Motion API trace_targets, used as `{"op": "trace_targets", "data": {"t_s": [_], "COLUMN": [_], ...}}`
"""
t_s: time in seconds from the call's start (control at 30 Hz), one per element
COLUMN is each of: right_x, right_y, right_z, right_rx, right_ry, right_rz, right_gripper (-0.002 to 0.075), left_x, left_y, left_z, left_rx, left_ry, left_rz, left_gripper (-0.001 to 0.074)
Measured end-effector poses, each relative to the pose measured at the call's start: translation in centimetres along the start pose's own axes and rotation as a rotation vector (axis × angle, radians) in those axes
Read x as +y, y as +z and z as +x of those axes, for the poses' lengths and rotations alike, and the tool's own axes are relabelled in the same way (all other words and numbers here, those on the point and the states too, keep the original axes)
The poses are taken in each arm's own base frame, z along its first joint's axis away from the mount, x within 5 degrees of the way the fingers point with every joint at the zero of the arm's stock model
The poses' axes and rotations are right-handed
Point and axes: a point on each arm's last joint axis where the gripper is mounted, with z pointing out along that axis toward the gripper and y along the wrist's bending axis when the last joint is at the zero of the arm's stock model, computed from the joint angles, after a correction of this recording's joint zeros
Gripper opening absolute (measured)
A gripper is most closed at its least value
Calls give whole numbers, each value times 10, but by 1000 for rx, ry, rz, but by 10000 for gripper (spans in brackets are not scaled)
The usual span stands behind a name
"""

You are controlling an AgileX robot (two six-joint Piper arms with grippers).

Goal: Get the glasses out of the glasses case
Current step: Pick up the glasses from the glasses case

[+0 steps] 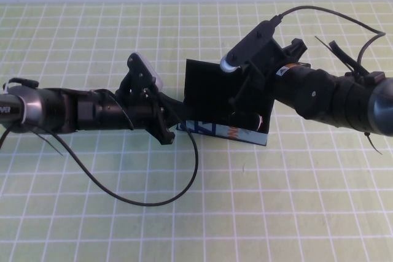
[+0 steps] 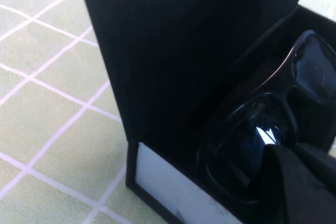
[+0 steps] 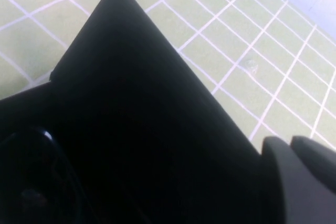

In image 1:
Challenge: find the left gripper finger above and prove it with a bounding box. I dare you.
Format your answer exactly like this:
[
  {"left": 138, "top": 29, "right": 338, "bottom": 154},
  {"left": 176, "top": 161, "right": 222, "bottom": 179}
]
[
  {"left": 167, "top": 107, "right": 189, "bottom": 123},
  {"left": 162, "top": 94, "right": 187, "bottom": 109}
]

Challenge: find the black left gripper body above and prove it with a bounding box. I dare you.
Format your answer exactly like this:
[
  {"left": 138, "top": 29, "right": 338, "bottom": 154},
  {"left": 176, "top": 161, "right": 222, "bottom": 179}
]
[{"left": 131, "top": 89, "right": 176, "bottom": 147}]

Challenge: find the green checked tablecloth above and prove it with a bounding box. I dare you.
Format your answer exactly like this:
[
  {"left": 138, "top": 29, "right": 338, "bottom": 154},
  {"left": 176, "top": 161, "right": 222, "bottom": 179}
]
[{"left": 0, "top": 1, "right": 393, "bottom": 262}]

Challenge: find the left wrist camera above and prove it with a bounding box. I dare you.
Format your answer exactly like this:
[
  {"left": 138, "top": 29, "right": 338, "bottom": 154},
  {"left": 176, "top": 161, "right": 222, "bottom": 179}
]
[{"left": 118, "top": 52, "right": 164, "bottom": 108}]

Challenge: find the black printed glasses case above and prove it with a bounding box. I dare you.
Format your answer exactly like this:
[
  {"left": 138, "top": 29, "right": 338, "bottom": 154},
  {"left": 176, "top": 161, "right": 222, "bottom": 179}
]
[{"left": 176, "top": 58, "right": 274, "bottom": 147}]

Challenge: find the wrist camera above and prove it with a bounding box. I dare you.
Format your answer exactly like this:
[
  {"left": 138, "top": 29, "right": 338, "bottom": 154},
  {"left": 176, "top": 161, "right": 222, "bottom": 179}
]
[
  {"left": 219, "top": 20, "right": 279, "bottom": 74},
  {"left": 118, "top": 52, "right": 164, "bottom": 108}
]

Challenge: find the black right camera cable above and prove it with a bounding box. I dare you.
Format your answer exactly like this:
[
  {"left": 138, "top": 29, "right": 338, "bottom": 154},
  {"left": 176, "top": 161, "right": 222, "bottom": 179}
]
[{"left": 270, "top": 6, "right": 387, "bottom": 75}]

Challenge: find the black camera cable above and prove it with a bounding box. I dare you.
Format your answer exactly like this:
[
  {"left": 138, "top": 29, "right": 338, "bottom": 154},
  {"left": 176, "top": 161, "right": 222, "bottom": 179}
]
[
  {"left": 270, "top": 6, "right": 387, "bottom": 75},
  {"left": 0, "top": 107, "right": 199, "bottom": 206}
]

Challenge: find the black left camera cable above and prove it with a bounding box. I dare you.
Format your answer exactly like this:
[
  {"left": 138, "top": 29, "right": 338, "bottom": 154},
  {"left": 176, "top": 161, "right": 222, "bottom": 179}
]
[{"left": 0, "top": 107, "right": 199, "bottom": 206}]

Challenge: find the white cable tie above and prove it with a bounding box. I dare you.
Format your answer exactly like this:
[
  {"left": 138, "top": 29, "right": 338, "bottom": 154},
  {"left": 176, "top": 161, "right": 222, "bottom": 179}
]
[{"left": 2, "top": 81, "right": 28, "bottom": 125}]

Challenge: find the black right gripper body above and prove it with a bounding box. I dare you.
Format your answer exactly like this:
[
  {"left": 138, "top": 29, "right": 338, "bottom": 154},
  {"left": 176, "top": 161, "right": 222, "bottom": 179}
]
[{"left": 228, "top": 37, "right": 308, "bottom": 108}]

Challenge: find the black cable tie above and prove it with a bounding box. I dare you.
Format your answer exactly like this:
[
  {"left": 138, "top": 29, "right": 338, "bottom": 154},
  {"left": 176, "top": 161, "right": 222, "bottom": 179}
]
[
  {"left": 364, "top": 132, "right": 383, "bottom": 156},
  {"left": 32, "top": 129, "right": 64, "bottom": 156}
]

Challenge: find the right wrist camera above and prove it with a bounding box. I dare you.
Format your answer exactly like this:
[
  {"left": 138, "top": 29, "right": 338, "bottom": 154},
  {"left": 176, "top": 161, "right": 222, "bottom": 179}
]
[{"left": 219, "top": 20, "right": 279, "bottom": 74}]

